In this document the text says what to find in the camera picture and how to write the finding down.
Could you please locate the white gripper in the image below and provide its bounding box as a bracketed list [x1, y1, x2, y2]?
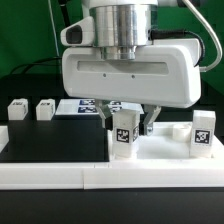
[62, 39, 201, 136]

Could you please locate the white square table top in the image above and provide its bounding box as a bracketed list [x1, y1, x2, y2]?
[108, 122, 224, 161]

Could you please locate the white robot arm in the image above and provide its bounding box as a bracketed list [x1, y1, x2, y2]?
[61, 0, 203, 135]

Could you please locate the white U-shaped obstacle fence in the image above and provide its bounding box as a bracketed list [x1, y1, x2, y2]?
[0, 124, 224, 191]

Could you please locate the white marker base plate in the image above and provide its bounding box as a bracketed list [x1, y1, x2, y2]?
[56, 99, 143, 115]

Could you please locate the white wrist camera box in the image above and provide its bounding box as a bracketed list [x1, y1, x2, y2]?
[60, 16, 95, 46]

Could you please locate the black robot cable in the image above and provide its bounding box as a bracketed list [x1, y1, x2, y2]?
[9, 56, 64, 76]

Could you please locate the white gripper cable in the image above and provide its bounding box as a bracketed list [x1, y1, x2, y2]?
[181, 0, 223, 73]

